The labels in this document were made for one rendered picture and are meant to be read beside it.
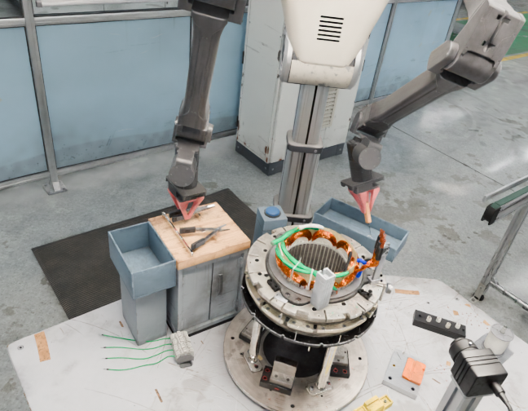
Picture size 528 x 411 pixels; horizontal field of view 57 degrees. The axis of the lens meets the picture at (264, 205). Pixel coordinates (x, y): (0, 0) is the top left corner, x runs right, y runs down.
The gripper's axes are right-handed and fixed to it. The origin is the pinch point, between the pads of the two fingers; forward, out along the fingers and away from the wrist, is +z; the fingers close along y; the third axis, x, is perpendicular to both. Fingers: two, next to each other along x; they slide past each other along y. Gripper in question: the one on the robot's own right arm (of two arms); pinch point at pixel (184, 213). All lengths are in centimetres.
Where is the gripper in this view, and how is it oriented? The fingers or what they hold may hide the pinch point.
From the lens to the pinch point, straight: 126.0
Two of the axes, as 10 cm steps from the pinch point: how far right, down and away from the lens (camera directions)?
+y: 5.5, 5.3, -6.5
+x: 8.2, -2.3, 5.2
